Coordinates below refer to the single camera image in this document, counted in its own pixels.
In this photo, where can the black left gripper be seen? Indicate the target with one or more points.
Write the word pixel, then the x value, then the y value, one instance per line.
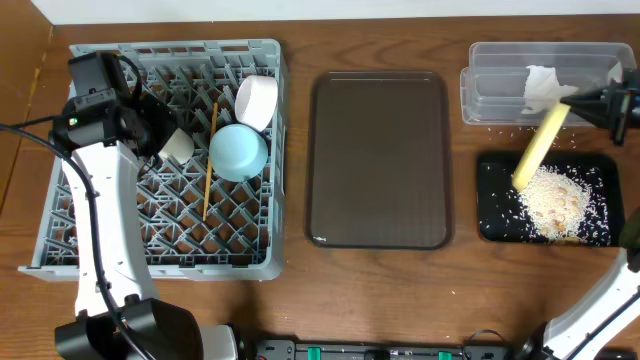
pixel 151 133

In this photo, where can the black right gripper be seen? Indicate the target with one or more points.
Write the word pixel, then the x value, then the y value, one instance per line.
pixel 583 105

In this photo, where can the yellow plate with scraps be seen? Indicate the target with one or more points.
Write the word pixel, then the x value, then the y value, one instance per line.
pixel 539 146

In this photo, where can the white tissue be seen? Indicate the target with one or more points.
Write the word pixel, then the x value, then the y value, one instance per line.
pixel 542 89

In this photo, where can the cream white cup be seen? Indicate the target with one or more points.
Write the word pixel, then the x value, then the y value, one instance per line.
pixel 179 148

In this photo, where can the wooden chopstick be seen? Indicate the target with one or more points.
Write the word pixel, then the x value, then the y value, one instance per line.
pixel 209 174

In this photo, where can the light blue bowl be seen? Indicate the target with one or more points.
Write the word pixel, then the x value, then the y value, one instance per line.
pixel 238 153

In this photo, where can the pink shallow bowl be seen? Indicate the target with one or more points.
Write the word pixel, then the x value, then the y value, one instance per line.
pixel 256 101

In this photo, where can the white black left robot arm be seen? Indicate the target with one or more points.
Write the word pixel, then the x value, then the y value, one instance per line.
pixel 118 312

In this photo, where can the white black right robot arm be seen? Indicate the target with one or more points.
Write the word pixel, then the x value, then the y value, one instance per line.
pixel 613 303

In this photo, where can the clear plastic waste bin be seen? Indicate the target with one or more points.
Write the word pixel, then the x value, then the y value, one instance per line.
pixel 492 86

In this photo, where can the grey plastic dishwasher rack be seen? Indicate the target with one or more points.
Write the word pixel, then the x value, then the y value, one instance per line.
pixel 243 234

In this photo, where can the pile of rice scraps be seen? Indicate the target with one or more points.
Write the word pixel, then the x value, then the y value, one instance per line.
pixel 555 204

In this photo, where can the black plastic tray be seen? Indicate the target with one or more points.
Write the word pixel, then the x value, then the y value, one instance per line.
pixel 503 218

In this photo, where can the dark brown serving tray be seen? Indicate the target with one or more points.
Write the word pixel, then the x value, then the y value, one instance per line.
pixel 380 161

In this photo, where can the black equipment rail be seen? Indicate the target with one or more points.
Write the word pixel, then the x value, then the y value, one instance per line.
pixel 292 350

